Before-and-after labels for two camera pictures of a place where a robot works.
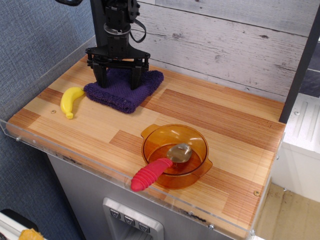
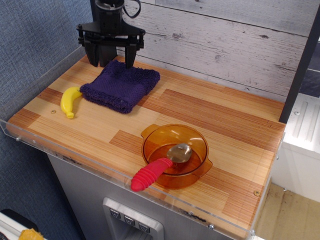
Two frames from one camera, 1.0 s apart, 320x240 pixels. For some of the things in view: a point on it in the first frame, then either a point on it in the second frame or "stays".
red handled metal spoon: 177,153 stays
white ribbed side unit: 296,168 stays
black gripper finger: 136,76 → 130,52
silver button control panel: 124,223 stays
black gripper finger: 100,71 → 92,52
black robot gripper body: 118,53 → 111,29
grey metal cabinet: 84,191 stays
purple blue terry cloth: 119,93 stays
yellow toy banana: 67,98 stays
